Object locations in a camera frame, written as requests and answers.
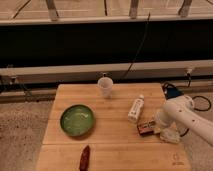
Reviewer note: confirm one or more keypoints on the translucent yellowish gripper finger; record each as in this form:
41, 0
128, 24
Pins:
157, 128

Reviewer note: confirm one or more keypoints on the dark brown eraser block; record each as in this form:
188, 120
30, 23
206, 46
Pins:
146, 128

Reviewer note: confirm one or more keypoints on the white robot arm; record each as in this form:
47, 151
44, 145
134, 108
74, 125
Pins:
181, 109

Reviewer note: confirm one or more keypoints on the white plastic bottle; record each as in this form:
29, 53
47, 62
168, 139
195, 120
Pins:
136, 108

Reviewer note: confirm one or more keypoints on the translucent plastic cup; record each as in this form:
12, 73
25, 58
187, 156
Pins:
105, 85

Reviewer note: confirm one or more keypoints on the green ceramic bowl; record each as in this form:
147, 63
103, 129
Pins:
77, 120

